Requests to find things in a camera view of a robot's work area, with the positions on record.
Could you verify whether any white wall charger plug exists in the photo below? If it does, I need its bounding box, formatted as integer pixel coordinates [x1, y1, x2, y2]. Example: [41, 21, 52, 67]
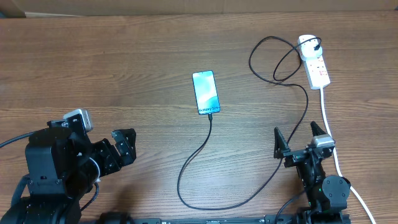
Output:
[297, 34, 323, 61]

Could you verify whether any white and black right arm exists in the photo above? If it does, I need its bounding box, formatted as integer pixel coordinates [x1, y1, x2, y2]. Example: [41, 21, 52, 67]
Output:
[274, 121, 351, 224]

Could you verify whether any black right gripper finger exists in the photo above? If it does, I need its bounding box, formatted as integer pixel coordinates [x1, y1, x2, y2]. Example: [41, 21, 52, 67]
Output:
[274, 127, 290, 159]
[310, 121, 326, 136]

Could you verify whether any white power strip cord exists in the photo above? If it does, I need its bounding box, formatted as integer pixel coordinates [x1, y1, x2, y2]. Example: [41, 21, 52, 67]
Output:
[319, 86, 377, 224]

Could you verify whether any brown cardboard backdrop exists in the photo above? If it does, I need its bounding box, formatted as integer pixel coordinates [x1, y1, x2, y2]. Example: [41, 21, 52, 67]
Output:
[1, 0, 397, 17]

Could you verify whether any white power strip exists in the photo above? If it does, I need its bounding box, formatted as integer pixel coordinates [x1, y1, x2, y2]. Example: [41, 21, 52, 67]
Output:
[303, 56, 331, 90]

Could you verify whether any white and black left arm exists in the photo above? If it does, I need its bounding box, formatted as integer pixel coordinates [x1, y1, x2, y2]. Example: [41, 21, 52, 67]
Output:
[1, 118, 136, 223]

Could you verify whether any Samsung Galaxy smartphone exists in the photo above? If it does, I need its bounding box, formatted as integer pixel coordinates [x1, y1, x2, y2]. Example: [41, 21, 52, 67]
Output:
[192, 70, 221, 115]

